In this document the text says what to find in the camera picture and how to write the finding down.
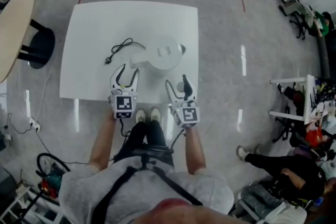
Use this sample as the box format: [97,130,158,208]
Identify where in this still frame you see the white wire rack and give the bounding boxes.
[0,183,62,224]

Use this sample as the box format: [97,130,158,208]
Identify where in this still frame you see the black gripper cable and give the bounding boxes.
[119,118,132,141]
[170,127,187,151]

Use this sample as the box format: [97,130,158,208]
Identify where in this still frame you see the person's black trousers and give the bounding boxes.
[114,120,176,167]

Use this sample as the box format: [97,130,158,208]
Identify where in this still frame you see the person's right forearm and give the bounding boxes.
[183,126,207,176]

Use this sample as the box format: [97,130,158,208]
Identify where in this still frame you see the black office chair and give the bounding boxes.
[277,0,317,40]
[271,114,299,144]

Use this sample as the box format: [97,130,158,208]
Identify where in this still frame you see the person's right white shoe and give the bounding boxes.
[150,106,162,122]

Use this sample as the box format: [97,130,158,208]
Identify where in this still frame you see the person's left white shoe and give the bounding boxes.
[134,109,146,123]

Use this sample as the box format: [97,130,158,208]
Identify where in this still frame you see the black waist pack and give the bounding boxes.
[130,147,176,164]

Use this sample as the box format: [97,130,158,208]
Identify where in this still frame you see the black harness straps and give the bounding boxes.
[90,164,204,224]

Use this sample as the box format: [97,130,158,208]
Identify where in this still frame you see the black hose loop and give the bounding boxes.
[36,152,72,175]

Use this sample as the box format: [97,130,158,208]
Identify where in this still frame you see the white power strip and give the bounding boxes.
[28,117,43,132]

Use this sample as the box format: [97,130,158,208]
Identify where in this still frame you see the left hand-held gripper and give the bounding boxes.
[108,63,141,120]

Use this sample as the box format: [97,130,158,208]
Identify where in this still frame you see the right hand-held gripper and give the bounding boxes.
[164,74,201,129]

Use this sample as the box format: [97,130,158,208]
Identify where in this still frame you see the black power cable with plug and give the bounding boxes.
[104,38,146,65]

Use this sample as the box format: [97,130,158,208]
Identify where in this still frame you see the person's left forearm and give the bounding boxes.
[87,112,118,170]

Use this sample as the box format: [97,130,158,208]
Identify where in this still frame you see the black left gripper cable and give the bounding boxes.
[119,118,132,141]

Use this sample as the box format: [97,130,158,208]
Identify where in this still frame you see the white electric kettle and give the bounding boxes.
[128,35,188,72]

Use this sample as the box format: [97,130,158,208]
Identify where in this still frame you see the person's white shoe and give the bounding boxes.
[134,109,146,123]
[150,106,162,122]

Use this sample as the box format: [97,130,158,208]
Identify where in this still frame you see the round wooden table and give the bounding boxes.
[0,0,36,84]

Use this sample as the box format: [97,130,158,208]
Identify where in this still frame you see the person's grey t-shirt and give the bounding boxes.
[58,156,235,224]

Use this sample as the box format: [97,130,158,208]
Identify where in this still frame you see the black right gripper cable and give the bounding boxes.
[170,127,187,151]

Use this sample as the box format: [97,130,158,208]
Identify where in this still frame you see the black round table base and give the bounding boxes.
[18,18,56,70]

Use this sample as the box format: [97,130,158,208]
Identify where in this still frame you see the red and teal machine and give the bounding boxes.
[38,167,65,199]

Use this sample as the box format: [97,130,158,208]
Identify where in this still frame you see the person's face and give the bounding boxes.
[135,198,238,224]

